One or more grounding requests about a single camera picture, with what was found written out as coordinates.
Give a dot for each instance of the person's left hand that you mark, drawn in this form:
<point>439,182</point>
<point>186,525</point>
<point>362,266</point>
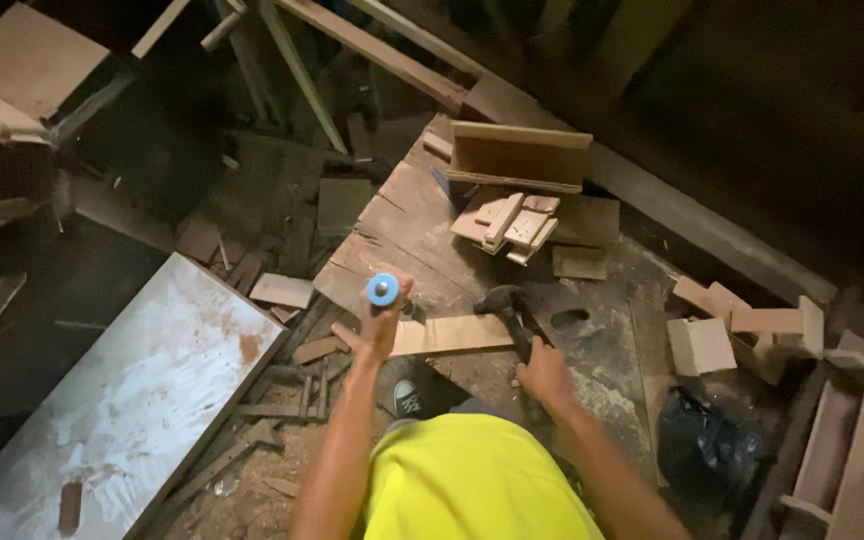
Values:
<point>378,326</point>

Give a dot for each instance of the person's right hand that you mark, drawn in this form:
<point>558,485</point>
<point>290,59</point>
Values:
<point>546,375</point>

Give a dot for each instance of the person's right fingers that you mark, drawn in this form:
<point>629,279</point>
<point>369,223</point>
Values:
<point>531,356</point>

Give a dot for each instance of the dark metal hammer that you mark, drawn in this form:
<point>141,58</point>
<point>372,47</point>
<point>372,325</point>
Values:
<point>511,315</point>

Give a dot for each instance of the blue round cap tool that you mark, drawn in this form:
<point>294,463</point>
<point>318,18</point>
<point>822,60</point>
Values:
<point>382,289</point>

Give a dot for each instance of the long thin wooden strip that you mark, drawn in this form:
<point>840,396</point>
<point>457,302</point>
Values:
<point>443,335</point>

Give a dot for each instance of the flat square wood piece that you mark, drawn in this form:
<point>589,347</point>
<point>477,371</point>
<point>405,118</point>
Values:
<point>579,262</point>

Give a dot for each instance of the person's dark sneaker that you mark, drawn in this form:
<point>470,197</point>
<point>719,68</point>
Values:
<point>408,399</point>

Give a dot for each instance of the pile of small wood offcuts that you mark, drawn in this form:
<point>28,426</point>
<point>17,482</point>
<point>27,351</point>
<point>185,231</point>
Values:
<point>511,223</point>

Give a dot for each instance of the person's yellow shirt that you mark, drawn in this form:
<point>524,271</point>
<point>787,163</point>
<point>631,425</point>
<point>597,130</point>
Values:
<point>469,480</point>

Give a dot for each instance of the worn wooden workbench board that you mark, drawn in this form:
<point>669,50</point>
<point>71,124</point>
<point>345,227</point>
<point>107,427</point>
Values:
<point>432,225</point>

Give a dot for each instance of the black plastic bag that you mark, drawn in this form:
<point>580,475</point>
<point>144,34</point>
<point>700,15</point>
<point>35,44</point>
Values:
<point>706,446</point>

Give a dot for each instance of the heap of light wood blocks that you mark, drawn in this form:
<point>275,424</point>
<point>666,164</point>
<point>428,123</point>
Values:
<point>747,334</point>

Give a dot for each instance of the small pale wood panel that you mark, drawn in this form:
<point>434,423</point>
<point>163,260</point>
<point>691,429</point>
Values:
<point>282,290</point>

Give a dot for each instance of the long wooden beam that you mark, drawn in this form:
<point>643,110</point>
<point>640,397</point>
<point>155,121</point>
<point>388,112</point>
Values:
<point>379,49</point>

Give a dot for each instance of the white stained board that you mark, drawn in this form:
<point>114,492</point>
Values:
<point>113,405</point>

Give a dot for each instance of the cardboard sheets heap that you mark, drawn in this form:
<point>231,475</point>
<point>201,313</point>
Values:
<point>12,75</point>

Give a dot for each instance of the open wooden box frame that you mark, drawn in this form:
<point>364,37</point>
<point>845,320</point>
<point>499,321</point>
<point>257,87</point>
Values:
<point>516,156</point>

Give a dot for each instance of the wooden ladder frame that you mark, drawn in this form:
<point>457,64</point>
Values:
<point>852,442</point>

